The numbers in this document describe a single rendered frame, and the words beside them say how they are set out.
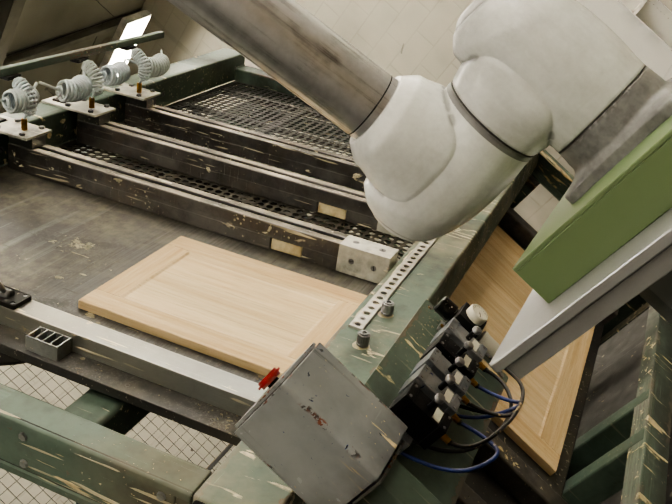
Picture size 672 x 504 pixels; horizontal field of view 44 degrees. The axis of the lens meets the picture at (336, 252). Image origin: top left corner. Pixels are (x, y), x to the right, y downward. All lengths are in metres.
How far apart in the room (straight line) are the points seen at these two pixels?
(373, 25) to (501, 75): 6.33
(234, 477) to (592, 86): 0.72
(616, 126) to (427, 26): 6.15
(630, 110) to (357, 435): 0.52
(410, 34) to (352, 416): 6.32
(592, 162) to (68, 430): 0.84
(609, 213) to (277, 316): 0.86
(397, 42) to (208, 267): 5.63
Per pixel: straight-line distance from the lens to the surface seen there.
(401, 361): 1.57
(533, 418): 2.29
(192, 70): 3.10
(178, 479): 1.24
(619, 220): 1.01
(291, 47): 1.11
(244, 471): 1.26
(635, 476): 2.07
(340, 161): 2.42
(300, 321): 1.68
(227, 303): 1.72
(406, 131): 1.11
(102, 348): 1.54
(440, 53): 7.21
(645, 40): 5.30
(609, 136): 1.09
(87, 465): 1.31
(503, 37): 1.09
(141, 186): 2.12
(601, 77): 1.09
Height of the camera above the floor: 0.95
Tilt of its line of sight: 2 degrees up
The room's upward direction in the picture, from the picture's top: 46 degrees counter-clockwise
